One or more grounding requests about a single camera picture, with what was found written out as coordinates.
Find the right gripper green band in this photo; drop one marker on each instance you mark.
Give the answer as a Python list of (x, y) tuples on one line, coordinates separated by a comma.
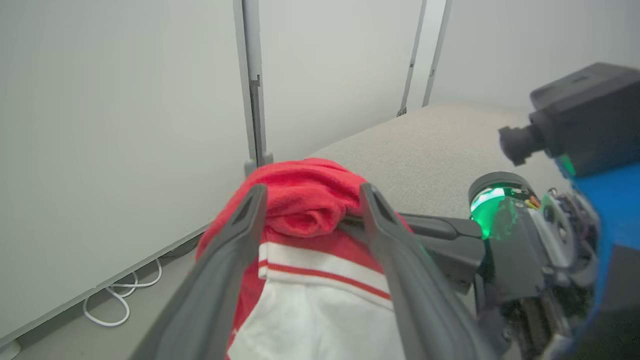
[(520, 250)]

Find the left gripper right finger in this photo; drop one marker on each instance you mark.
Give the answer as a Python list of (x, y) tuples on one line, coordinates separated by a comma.
[(415, 290)]

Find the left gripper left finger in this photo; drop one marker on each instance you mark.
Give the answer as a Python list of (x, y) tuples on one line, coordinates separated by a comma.
[(210, 290)]

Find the red and white garment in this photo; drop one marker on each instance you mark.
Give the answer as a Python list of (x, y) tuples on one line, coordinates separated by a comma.
[(305, 200)]

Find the grey fabric sofa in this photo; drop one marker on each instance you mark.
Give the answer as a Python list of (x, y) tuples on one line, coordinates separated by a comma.
[(425, 150)]

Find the wide white partition panel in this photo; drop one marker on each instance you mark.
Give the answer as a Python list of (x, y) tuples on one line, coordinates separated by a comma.
[(115, 125)]

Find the white partition beside sofa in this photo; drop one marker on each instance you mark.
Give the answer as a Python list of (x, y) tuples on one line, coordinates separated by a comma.
[(335, 70)]

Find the small white adapter box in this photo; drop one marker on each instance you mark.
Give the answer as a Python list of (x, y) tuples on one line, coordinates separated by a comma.
[(7, 350)]

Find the white partition behind sofa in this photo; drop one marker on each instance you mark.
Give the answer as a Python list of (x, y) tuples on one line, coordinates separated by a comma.
[(525, 45)]

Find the blue right camera mount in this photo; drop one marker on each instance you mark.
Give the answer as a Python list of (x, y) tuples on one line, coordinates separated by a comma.
[(620, 210)]

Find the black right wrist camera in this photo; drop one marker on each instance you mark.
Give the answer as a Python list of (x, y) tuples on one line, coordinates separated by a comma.
[(585, 120)]

